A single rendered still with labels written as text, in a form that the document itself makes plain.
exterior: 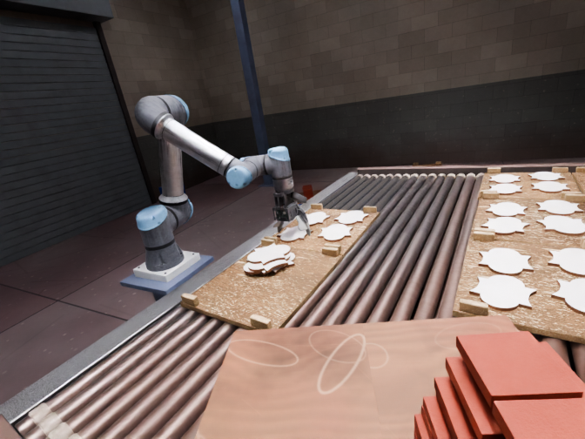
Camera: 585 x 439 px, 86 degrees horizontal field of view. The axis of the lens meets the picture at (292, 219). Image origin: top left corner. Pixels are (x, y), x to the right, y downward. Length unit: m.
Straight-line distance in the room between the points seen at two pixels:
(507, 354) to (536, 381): 0.03
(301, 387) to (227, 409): 0.11
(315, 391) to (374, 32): 6.12
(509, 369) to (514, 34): 5.98
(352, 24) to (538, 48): 2.82
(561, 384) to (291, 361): 0.37
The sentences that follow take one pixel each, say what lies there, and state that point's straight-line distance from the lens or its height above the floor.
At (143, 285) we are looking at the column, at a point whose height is 0.87.
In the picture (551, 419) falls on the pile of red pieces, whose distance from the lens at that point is 0.33.
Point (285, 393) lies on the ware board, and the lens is 0.54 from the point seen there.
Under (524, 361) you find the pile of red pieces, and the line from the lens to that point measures 0.36.
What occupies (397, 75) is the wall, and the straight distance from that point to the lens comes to 6.25.
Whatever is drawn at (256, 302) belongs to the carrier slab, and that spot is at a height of 0.94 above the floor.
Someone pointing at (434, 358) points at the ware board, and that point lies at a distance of 0.58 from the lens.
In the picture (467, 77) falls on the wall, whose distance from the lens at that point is 6.16.
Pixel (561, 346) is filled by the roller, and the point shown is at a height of 0.92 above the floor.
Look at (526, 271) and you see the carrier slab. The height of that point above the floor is 0.94.
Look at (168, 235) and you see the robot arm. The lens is 1.33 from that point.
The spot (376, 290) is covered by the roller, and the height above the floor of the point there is 0.91.
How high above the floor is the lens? 1.45
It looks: 20 degrees down
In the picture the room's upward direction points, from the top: 9 degrees counter-clockwise
